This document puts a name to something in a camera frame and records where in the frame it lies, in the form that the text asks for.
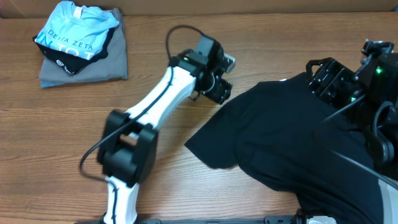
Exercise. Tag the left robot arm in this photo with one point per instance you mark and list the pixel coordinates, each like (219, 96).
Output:
(130, 138)

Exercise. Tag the black folded t-shirt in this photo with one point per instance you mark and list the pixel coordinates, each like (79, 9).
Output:
(73, 64)

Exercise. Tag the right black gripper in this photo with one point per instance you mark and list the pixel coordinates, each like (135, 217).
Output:
(340, 76)

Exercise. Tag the light blue folded t-shirt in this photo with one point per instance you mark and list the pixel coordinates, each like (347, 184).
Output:
(77, 30)

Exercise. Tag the blue folded bottom t-shirt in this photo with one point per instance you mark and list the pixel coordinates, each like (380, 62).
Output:
(48, 84)

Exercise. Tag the grey folded t-shirt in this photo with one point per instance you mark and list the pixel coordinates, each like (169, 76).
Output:
(113, 67)

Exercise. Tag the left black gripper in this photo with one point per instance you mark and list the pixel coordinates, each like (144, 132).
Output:
(219, 93)

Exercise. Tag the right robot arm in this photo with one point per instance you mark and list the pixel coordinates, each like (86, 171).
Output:
(367, 98)

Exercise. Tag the black t-shirt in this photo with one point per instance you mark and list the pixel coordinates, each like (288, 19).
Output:
(73, 64)
(277, 133)

